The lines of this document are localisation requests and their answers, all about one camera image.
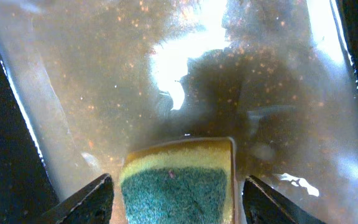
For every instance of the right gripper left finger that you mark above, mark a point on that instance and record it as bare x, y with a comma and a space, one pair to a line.
91, 204

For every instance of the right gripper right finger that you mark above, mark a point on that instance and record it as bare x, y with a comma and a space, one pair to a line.
264, 205

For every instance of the green yellow sponge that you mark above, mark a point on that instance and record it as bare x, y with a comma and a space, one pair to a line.
187, 181

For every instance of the black water tray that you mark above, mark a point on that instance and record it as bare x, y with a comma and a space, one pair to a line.
98, 80

